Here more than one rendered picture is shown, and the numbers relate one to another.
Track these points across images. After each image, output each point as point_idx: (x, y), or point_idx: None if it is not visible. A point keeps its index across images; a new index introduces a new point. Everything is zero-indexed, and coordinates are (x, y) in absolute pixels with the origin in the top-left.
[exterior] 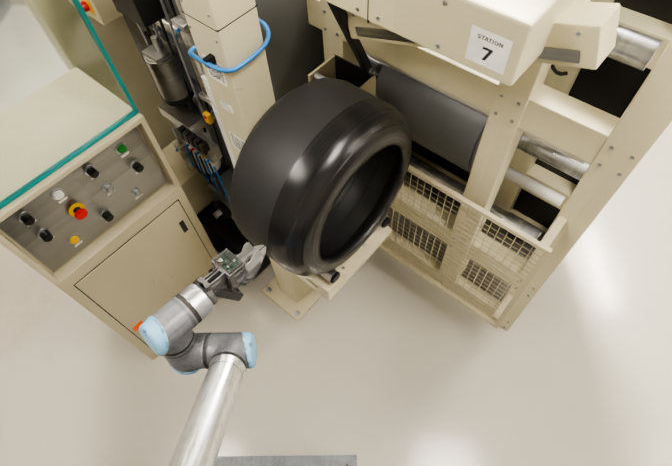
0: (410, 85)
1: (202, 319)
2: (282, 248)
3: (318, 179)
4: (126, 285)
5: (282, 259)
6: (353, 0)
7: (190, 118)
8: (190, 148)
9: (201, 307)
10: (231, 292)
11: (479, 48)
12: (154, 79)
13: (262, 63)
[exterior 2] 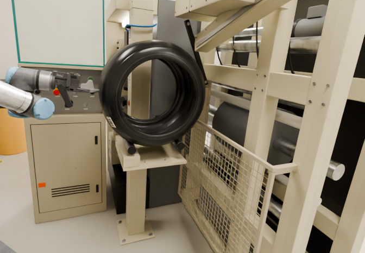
0: (230, 109)
1: (38, 83)
2: (102, 83)
3: (133, 48)
4: (51, 149)
5: (101, 94)
6: (186, 5)
7: None
8: None
9: (43, 75)
10: (65, 93)
11: None
12: None
13: (149, 37)
